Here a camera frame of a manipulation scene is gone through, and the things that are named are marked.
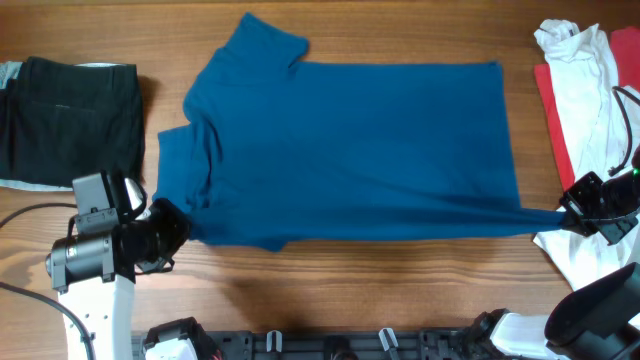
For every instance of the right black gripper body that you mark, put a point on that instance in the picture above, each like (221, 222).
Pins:
(588, 206)

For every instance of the red garment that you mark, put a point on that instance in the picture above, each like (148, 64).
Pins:
(586, 84)

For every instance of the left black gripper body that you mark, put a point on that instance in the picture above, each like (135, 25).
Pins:
(167, 232)

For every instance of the blue t-shirt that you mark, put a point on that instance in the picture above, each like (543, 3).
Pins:
(278, 149)

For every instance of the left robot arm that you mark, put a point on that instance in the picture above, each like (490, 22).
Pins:
(94, 267)

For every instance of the white shirt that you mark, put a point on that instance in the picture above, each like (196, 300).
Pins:
(583, 260)

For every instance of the folded light grey garment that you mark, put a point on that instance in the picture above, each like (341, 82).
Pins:
(10, 71)

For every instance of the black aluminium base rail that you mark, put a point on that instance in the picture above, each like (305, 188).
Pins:
(426, 344)

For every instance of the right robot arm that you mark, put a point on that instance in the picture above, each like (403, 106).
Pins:
(593, 322)

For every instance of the folded black garment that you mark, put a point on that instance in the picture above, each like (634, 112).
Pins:
(60, 122)

